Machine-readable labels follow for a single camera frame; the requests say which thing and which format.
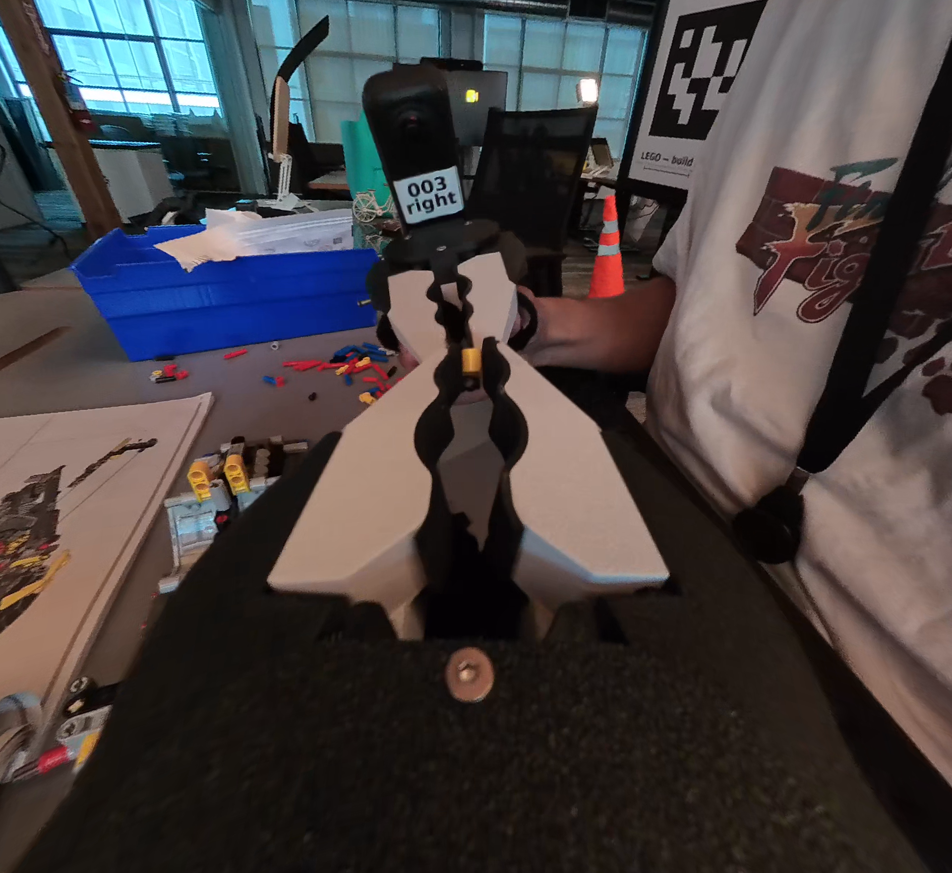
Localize partly built toy car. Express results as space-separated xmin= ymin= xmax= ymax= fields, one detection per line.
xmin=0 ymin=434 xmax=309 ymax=788

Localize jointed desk lamp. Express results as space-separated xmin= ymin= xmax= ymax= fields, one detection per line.
xmin=266 ymin=13 xmax=332 ymax=213

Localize open instruction booklet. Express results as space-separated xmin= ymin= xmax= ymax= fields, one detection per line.
xmin=0 ymin=391 xmax=215 ymax=710

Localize person's right forearm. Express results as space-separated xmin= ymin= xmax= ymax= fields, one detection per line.
xmin=573 ymin=276 xmax=678 ymax=374

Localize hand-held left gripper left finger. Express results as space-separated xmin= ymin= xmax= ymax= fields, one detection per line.
xmin=266 ymin=354 xmax=456 ymax=639

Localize pile of red blue pins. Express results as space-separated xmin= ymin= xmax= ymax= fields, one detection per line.
xmin=149 ymin=341 xmax=403 ymax=405

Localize black white marker sign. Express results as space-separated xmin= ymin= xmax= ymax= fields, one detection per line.
xmin=617 ymin=0 xmax=789 ymax=191

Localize computer monitor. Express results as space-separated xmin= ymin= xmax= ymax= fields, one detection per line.
xmin=420 ymin=58 xmax=510 ymax=145

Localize torn white printed paper bags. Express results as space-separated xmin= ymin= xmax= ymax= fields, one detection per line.
xmin=152 ymin=207 xmax=355 ymax=271

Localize blue plastic bin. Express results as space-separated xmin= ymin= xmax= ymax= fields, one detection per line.
xmin=69 ymin=222 xmax=384 ymax=362

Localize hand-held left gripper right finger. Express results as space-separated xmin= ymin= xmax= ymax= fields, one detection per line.
xmin=482 ymin=343 xmax=670 ymax=628

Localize wooden pillar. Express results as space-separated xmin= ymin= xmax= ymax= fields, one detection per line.
xmin=0 ymin=0 xmax=123 ymax=234

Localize teal box with bicycle print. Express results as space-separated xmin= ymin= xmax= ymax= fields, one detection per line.
xmin=341 ymin=113 xmax=400 ymax=250

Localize orange traffic cone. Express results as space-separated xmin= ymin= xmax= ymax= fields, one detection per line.
xmin=588 ymin=194 xmax=627 ymax=300

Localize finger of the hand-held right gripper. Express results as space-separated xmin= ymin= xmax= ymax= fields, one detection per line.
xmin=387 ymin=269 xmax=452 ymax=370
xmin=456 ymin=255 xmax=521 ymax=351

